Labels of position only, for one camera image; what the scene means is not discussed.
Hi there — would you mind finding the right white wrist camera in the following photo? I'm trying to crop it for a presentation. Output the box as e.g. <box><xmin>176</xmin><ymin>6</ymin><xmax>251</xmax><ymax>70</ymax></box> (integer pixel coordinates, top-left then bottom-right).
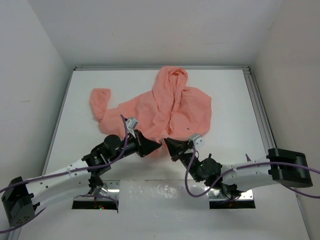
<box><xmin>188</xmin><ymin>133</ymin><xmax>205</xmax><ymax>149</ymax></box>

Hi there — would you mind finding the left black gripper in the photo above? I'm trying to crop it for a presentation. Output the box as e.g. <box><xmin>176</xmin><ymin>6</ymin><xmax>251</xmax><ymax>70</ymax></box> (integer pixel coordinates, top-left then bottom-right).
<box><xmin>108</xmin><ymin>128</ymin><xmax>161</xmax><ymax>162</ymax></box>

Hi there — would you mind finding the purple cable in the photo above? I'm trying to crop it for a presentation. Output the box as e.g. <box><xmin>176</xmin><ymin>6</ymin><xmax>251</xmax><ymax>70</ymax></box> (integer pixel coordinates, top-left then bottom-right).
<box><xmin>184</xmin><ymin>146</ymin><xmax>320</xmax><ymax>201</ymax></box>
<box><xmin>0</xmin><ymin>114</ymin><xmax>131</xmax><ymax>233</ymax></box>

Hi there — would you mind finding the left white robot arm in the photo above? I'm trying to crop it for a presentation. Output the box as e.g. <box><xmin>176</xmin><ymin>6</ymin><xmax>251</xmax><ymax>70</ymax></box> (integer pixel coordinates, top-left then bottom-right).
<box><xmin>1</xmin><ymin>130</ymin><xmax>161</xmax><ymax>228</ymax></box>

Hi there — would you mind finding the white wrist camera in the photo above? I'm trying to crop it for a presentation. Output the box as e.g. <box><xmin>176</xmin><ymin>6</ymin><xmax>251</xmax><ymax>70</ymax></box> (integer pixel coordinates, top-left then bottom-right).
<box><xmin>188</xmin><ymin>133</ymin><xmax>205</xmax><ymax>149</ymax></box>
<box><xmin>125</xmin><ymin>117</ymin><xmax>139</xmax><ymax>131</ymax></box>

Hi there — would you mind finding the salmon pink hooded jacket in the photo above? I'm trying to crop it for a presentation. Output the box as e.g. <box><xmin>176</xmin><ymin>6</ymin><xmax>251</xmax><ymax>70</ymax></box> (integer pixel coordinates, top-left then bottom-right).
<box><xmin>89</xmin><ymin>66</ymin><xmax>212</xmax><ymax>142</ymax></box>

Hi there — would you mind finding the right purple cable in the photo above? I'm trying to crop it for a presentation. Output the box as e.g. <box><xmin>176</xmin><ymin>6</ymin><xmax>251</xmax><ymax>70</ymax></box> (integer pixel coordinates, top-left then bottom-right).
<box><xmin>184</xmin><ymin>146</ymin><xmax>320</xmax><ymax>201</ymax></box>

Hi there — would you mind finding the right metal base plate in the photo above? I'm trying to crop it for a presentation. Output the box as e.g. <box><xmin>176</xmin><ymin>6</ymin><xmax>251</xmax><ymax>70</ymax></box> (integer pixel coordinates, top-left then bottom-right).
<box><xmin>208</xmin><ymin>181</ymin><xmax>254</xmax><ymax>202</ymax></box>

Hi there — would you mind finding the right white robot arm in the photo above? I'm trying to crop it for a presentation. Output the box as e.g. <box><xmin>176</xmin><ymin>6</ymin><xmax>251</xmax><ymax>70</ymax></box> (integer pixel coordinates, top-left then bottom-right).
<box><xmin>164</xmin><ymin>134</ymin><xmax>313</xmax><ymax>199</ymax></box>

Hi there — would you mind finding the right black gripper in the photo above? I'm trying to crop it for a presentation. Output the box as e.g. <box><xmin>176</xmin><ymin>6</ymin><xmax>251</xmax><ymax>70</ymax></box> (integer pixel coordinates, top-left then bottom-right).
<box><xmin>165</xmin><ymin>136</ymin><xmax>203</xmax><ymax>183</ymax></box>

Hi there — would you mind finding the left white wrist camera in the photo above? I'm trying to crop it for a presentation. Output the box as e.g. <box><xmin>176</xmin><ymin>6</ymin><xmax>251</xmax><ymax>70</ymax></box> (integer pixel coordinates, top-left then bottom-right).
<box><xmin>125</xmin><ymin>117</ymin><xmax>139</xmax><ymax>131</ymax></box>

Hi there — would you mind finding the aluminium frame rail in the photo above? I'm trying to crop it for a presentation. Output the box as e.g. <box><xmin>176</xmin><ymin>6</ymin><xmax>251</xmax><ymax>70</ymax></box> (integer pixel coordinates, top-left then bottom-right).
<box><xmin>68</xmin><ymin>66</ymin><xmax>276</xmax><ymax>164</ymax></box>

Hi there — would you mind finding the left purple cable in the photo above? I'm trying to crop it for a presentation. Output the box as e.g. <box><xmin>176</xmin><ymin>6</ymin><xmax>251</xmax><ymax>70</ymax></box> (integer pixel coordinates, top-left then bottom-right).
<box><xmin>0</xmin><ymin>114</ymin><xmax>131</xmax><ymax>233</ymax></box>

